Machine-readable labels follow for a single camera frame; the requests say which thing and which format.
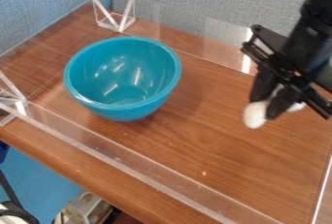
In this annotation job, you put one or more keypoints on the clear acrylic front barrier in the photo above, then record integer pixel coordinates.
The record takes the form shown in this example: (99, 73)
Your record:
(153, 192)

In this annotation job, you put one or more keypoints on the clear acrylic corner bracket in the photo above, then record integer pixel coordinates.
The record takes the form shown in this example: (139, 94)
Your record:
(111, 20)

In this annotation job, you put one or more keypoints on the clear acrylic barrier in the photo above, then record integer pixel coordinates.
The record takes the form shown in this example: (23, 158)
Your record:
(202, 39)
(153, 192)

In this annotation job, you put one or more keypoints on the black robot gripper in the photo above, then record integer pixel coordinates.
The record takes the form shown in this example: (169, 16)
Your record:
(297, 62)

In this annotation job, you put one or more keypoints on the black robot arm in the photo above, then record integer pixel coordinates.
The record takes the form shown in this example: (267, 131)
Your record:
(316, 11)

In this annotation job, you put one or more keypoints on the clear acrylic left bracket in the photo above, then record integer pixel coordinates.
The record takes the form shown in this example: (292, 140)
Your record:
(11, 98)

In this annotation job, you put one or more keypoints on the white toy mushroom brown cap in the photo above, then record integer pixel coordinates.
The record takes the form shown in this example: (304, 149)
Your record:
(255, 112)

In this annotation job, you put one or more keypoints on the white power strip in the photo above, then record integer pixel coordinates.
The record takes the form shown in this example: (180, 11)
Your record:
(86, 209)

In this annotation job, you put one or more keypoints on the blue plastic bowl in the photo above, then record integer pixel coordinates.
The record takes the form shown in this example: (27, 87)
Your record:
(122, 77)

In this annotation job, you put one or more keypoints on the clear acrylic back barrier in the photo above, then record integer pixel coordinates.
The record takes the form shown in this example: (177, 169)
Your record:
(202, 39)

